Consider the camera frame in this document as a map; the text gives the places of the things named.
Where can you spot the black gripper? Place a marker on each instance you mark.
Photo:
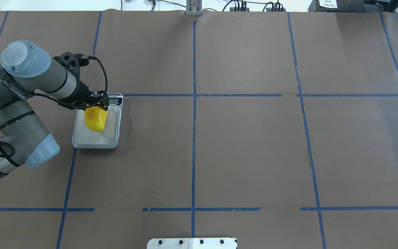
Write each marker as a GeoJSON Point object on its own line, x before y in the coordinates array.
{"type": "Point", "coordinates": [81, 92]}

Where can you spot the yellow mango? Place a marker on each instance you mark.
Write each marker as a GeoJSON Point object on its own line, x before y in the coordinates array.
{"type": "Point", "coordinates": [95, 119]}

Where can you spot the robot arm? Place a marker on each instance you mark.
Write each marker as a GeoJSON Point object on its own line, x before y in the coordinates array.
{"type": "Point", "coordinates": [26, 71]}

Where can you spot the silver digital kitchen scale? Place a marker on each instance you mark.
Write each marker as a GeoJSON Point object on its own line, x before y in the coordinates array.
{"type": "Point", "coordinates": [102, 134]}

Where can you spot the near black connector block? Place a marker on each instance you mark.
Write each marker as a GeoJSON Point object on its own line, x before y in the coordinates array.
{"type": "Point", "coordinates": [235, 6]}

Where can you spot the black connector block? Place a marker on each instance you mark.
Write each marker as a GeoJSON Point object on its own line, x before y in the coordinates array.
{"type": "Point", "coordinates": [235, 6]}
{"type": "Point", "coordinates": [274, 7]}

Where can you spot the far black connector block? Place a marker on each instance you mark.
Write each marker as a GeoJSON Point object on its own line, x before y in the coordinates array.
{"type": "Point", "coordinates": [274, 7]}

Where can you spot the black computer box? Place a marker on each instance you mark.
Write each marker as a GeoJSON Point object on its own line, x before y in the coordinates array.
{"type": "Point", "coordinates": [349, 6]}

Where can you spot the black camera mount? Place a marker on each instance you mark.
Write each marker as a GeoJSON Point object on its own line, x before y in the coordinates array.
{"type": "Point", "coordinates": [72, 62]}

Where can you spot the aluminium frame post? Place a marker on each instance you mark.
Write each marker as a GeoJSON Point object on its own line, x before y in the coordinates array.
{"type": "Point", "coordinates": [194, 8]}

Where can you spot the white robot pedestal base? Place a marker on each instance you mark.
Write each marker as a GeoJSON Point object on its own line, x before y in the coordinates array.
{"type": "Point", "coordinates": [192, 243]}

